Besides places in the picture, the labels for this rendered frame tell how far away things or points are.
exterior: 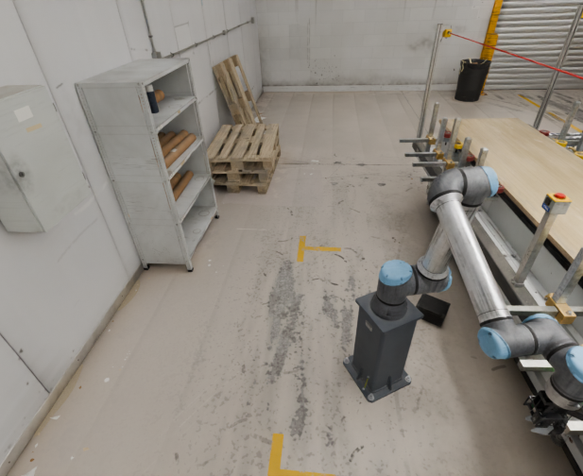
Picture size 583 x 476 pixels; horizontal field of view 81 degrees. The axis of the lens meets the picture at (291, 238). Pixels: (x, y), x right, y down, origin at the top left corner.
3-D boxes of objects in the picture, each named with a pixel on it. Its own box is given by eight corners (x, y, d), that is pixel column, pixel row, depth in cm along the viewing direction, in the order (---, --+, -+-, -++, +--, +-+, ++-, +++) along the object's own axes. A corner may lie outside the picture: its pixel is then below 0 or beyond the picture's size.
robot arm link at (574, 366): (591, 341, 93) (624, 374, 85) (570, 367, 100) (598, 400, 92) (557, 345, 92) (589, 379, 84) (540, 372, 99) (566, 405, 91)
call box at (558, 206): (548, 215, 151) (556, 200, 146) (540, 208, 156) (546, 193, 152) (564, 215, 150) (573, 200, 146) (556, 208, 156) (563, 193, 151)
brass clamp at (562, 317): (557, 324, 145) (562, 315, 142) (540, 300, 156) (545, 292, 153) (573, 324, 145) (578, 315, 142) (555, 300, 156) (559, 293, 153)
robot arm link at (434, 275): (402, 276, 184) (450, 159, 128) (434, 273, 185) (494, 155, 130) (413, 300, 174) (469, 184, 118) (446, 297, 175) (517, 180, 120)
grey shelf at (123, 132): (144, 269, 306) (73, 83, 215) (180, 215, 378) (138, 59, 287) (192, 272, 302) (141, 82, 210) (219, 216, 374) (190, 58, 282)
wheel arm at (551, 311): (494, 316, 149) (497, 310, 147) (490, 311, 152) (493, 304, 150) (599, 318, 147) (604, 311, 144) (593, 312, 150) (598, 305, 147)
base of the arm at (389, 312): (385, 325, 173) (387, 312, 167) (363, 300, 187) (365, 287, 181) (415, 313, 179) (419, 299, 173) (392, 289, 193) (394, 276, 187)
